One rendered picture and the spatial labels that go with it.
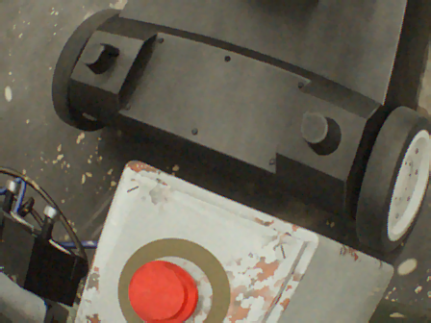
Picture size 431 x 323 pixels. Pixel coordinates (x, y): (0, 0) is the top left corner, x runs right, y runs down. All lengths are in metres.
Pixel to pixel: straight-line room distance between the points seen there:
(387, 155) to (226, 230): 0.78
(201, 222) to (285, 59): 0.90
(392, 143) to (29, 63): 0.83
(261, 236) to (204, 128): 0.90
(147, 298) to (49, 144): 1.28
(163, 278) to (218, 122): 0.90
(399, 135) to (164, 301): 0.82
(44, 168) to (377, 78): 0.67
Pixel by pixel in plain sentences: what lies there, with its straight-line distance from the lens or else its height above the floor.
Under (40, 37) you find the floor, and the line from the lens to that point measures 1.96.
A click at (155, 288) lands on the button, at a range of 0.57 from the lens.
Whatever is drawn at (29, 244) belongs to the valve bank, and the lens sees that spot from 0.86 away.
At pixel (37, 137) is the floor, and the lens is 1.87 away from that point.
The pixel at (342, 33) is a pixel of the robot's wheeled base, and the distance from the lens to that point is 1.45.
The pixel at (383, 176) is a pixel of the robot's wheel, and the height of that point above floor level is 0.20.
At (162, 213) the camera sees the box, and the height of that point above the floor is 0.93.
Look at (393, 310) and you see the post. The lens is 0.86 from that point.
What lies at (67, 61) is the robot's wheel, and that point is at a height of 0.20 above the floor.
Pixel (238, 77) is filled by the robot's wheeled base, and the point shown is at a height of 0.19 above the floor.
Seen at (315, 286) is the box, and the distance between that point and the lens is 0.58.
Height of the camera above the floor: 1.43
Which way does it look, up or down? 59 degrees down
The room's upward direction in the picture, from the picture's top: 63 degrees counter-clockwise
